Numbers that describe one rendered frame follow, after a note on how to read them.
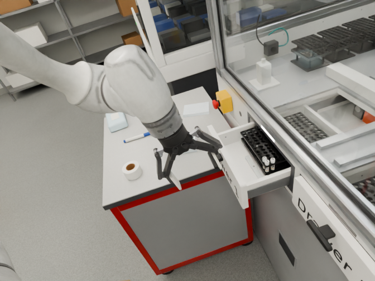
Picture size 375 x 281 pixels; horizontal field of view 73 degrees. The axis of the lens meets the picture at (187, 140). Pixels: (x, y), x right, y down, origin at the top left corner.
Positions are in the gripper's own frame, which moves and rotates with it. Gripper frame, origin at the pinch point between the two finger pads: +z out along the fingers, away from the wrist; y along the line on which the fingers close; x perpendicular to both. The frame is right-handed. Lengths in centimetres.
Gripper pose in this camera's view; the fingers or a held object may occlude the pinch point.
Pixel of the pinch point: (198, 174)
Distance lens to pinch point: 76.1
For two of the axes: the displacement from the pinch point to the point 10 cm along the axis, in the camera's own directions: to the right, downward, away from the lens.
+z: 4.0, 6.6, 6.4
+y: 8.8, -4.6, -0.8
